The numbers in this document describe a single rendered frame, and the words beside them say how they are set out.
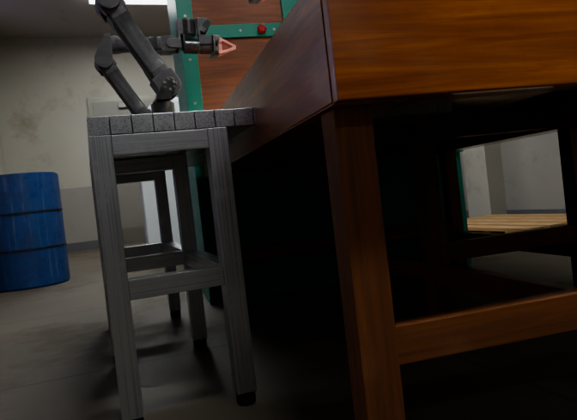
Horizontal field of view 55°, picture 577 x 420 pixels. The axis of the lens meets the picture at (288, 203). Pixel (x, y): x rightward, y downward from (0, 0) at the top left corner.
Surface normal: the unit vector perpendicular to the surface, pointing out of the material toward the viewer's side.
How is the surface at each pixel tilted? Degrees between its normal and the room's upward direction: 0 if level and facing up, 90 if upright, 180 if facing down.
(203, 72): 90
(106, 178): 90
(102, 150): 90
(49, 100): 90
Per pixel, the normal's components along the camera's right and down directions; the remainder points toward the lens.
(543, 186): -0.94, 0.11
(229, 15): 0.24, -0.01
